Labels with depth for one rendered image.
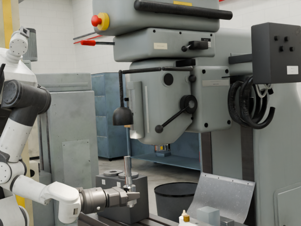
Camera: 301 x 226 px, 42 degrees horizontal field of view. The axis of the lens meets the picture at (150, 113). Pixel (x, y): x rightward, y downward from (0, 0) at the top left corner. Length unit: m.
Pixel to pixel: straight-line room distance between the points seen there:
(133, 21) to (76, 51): 10.10
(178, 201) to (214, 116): 1.92
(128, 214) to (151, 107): 0.52
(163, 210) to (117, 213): 1.74
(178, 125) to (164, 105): 0.10
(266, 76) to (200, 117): 0.29
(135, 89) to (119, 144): 7.54
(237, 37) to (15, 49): 0.89
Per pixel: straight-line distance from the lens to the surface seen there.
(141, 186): 1.73
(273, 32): 1.42
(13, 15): 3.12
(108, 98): 8.73
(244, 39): 1.71
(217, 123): 1.55
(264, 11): 6.45
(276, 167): 1.75
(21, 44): 1.55
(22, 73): 1.55
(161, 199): 3.45
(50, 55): 11.14
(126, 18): 1.32
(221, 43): 1.60
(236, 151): 1.74
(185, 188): 3.82
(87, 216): 1.89
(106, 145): 8.84
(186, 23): 1.45
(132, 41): 1.42
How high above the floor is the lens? 1.51
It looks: 3 degrees down
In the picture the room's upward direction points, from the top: 3 degrees counter-clockwise
